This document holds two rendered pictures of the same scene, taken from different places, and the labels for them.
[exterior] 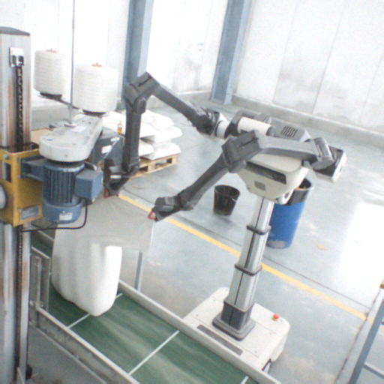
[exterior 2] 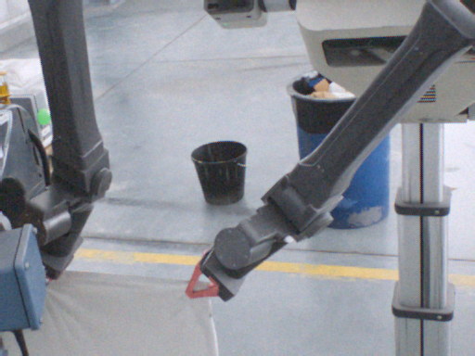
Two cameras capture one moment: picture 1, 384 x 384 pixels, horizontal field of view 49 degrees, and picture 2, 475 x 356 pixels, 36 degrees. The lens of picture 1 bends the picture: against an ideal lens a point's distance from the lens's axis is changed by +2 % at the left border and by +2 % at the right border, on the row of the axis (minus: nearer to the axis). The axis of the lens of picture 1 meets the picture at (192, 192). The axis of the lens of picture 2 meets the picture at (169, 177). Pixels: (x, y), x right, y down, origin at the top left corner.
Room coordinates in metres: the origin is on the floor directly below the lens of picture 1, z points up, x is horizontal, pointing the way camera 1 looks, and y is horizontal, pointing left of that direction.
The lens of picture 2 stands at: (0.71, 0.28, 1.68)
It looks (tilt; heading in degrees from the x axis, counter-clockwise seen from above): 24 degrees down; 354
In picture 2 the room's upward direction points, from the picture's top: 9 degrees counter-clockwise
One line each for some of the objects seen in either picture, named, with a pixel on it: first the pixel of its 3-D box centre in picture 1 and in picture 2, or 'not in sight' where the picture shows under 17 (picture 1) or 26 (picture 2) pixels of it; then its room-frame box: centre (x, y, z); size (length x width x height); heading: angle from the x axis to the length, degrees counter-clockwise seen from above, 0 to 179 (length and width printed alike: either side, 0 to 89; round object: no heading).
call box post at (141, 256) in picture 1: (137, 287); not in sight; (2.02, 0.22, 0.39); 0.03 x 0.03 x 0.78; 59
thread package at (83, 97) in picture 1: (95, 88); not in sight; (1.61, 0.44, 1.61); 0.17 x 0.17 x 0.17
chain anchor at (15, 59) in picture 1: (18, 58); not in sight; (1.51, 0.69, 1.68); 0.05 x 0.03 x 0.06; 149
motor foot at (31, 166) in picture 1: (41, 169); not in sight; (1.49, 0.60, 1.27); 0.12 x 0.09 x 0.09; 149
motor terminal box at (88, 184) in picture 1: (88, 186); (8, 287); (1.47, 0.40, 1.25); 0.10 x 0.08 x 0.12; 174
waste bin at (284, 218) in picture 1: (280, 209); (343, 147); (3.71, -0.88, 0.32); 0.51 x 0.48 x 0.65; 149
